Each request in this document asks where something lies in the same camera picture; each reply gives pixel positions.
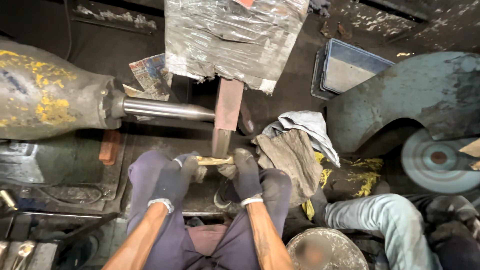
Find person's purple trousers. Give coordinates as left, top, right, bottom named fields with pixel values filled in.
left=127, top=150, right=293, bottom=270

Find person's left hand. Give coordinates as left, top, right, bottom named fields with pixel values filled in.
left=147, top=151, right=208, bottom=214

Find crumpled newspaper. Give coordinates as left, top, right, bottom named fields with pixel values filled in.
left=122, top=53, right=174, bottom=103

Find dirty brown rag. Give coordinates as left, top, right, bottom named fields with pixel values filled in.
left=251, top=129, right=324, bottom=208

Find shiny steel spindle shaft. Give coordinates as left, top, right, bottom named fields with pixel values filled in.
left=122, top=96, right=217, bottom=122

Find dark machine base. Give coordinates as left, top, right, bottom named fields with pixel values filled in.
left=0, top=129, right=128, bottom=214

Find blue plastic crate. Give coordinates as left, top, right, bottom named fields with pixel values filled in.
left=310, top=38, right=395, bottom=101

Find grey motor housing yellow stains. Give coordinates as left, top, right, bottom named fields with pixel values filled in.
left=0, top=39, right=126, bottom=141

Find grey cloth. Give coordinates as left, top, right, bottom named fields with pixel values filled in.
left=261, top=110, right=341, bottom=168

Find brass metal part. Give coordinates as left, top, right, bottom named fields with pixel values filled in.
left=196, top=155, right=235, bottom=166

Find yellow cloth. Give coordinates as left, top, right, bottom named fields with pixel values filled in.
left=301, top=151, right=385, bottom=221

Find red brick block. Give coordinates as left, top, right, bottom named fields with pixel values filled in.
left=98, top=129, right=122, bottom=166

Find plastic-wrapped wheel guard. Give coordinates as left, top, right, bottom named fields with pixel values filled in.
left=164, top=0, right=311, bottom=95

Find grey grinding disc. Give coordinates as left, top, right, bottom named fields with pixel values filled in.
left=400, top=128, right=480, bottom=195

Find person's right hand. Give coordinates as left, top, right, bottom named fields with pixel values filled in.
left=217, top=148, right=264, bottom=209

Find brown polishing wheel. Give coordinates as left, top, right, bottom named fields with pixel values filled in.
left=211, top=78, right=245, bottom=159

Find blue-green machine guard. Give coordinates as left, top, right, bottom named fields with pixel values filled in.
left=323, top=51, right=480, bottom=155

